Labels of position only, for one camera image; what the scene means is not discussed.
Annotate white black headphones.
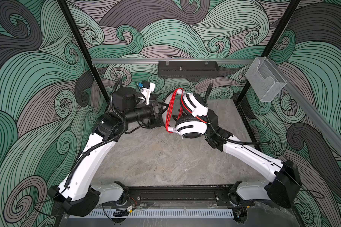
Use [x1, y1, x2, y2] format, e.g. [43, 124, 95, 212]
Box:
[162, 88, 208, 139]

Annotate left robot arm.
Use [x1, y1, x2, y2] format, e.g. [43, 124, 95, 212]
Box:
[48, 81, 159, 217]

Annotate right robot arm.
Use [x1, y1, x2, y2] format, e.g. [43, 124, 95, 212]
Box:
[205, 110, 302, 209]

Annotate black perforated metal tray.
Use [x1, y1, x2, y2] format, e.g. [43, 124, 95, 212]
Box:
[158, 61, 220, 79]

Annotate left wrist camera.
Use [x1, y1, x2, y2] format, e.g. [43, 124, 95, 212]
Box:
[138, 80, 155, 105]

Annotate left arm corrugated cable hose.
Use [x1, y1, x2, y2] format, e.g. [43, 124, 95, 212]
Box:
[63, 78, 127, 188]

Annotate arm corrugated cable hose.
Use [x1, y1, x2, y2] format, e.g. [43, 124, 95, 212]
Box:
[204, 83, 272, 147]
[63, 78, 127, 188]

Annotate right arm corrugated cable hose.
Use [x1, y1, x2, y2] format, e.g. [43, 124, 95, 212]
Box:
[204, 83, 272, 147]

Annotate aluminium rail back wall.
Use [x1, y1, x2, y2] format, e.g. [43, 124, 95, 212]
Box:
[91, 58, 254, 65]

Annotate aluminium rail wall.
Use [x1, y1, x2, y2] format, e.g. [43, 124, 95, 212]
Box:
[272, 62, 341, 156]
[91, 58, 254, 65]

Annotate clear plastic wall bin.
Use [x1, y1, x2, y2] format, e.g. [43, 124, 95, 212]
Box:
[246, 57, 287, 103]

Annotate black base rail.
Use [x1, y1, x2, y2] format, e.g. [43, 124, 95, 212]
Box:
[118, 184, 243, 206]

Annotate black frame post left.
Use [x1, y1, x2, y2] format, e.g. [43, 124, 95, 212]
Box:
[57, 0, 110, 104]

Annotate black frame post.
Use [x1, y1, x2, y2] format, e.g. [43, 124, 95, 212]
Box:
[57, 0, 110, 104]
[235, 0, 300, 106]

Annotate white slotted cable duct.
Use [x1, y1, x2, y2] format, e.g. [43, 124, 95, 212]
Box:
[85, 209, 234, 219]

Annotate aluminium rail right wall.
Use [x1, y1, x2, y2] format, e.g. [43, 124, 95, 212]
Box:
[272, 62, 341, 156]

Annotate black frame post right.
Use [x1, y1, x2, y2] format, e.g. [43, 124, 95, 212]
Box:
[235, 0, 300, 106]

